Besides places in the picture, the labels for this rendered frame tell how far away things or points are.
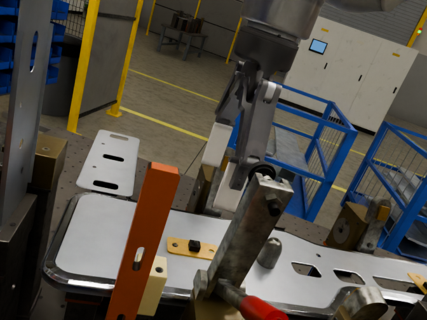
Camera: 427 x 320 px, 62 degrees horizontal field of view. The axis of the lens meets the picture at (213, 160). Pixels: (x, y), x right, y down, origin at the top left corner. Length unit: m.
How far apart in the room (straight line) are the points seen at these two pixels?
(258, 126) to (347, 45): 8.17
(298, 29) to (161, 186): 0.23
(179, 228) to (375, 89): 8.30
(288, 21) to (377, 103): 8.44
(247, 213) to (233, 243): 0.04
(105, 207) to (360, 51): 8.19
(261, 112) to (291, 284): 0.31
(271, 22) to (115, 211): 0.38
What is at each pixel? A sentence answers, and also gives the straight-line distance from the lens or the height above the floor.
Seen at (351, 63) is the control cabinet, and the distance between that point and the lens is 8.59.
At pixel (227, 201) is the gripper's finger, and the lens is 0.45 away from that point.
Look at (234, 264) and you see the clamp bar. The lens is 0.39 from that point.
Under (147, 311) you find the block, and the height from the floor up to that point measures 1.01.
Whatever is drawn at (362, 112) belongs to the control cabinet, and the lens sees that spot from 8.80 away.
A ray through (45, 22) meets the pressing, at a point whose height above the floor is 1.26.
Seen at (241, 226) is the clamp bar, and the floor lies 1.16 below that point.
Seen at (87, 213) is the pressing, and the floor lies 1.00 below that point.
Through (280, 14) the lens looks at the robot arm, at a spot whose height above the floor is 1.36.
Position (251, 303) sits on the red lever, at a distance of 0.32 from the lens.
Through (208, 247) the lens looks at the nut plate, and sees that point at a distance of 0.58.
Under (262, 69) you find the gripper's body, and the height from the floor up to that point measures 1.30.
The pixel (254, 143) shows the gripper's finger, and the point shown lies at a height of 1.22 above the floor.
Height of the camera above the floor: 1.33
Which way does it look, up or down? 21 degrees down
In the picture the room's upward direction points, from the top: 19 degrees clockwise
